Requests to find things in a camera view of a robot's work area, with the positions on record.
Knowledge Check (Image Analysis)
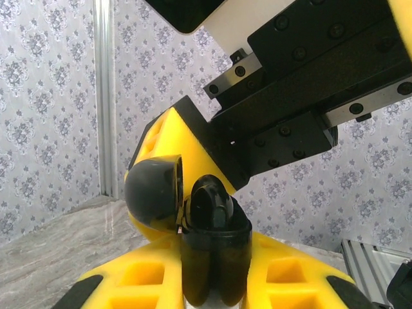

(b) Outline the black earbud charging case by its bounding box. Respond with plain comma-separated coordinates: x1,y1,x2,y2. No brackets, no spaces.
124,154,254,308

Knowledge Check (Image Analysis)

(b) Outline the wide slotted aluminium rail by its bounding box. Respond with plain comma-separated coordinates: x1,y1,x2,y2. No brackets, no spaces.
340,239,412,305

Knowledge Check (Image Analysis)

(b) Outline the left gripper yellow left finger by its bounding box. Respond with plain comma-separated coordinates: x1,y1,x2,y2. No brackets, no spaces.
50,233,187,309

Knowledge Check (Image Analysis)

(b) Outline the aluminium frame corner post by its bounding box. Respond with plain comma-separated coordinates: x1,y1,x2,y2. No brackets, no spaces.
94,0,119,198

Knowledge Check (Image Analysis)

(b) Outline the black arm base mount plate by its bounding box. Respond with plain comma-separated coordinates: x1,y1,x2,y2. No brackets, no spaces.
385,260,412,309

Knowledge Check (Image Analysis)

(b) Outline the black wireless earbud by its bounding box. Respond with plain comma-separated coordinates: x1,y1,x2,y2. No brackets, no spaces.
188,174,238,230

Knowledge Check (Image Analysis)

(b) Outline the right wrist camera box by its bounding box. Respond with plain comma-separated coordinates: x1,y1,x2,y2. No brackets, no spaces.
144,0,299,62

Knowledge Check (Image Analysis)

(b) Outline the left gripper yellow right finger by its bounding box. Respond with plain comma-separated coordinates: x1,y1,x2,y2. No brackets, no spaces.
243,230,380,309

